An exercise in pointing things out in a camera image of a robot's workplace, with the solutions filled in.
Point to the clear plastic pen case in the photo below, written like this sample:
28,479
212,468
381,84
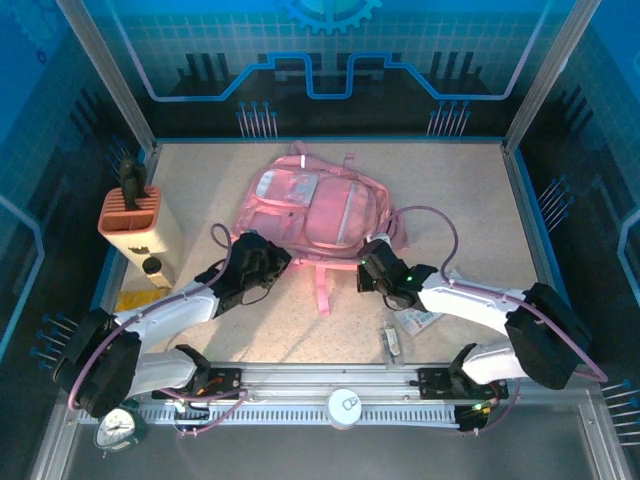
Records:
392,342

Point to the pink school backpack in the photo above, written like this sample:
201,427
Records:
325,215

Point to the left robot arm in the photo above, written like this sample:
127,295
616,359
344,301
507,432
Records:
170,310

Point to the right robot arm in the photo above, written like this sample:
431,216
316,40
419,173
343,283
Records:
465,305

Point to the beige bottle with black cap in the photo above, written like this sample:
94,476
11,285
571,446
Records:
152,272

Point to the beige orange knife block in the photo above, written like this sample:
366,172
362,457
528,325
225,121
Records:
130,220

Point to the white round tin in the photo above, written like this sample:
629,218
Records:
344,407

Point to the green alarm clock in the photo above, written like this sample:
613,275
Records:
120,432

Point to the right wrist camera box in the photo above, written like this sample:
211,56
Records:
385,257

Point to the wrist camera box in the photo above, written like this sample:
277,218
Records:
250,247
385,257

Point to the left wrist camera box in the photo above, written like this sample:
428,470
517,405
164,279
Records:
250,247

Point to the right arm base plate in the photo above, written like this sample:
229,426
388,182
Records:
435,382

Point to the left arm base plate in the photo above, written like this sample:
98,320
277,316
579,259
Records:
225,382

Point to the aluminium table rail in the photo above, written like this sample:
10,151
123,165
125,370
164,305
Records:
320,375

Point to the aluminium frame post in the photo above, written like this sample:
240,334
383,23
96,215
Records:
550,75
110,75

